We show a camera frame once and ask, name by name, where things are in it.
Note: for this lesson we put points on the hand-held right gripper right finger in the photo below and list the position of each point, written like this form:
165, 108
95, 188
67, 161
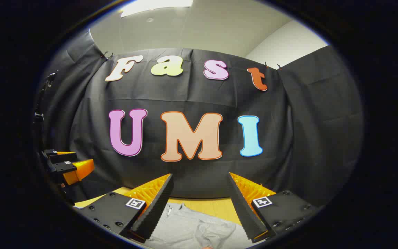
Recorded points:
244, 214

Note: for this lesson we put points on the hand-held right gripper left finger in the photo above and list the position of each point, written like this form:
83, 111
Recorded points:
154, 211

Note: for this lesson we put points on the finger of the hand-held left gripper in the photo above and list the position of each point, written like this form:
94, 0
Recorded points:
62, 157
79, 171

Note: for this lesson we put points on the grey sweatshirt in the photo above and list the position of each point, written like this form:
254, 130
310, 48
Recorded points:
192, 228

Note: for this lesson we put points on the black backdrop cloth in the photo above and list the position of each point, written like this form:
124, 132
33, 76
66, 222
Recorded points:
185, 93

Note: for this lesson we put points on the ceiling light panel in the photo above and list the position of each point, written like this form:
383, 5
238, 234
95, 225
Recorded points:
154, 6

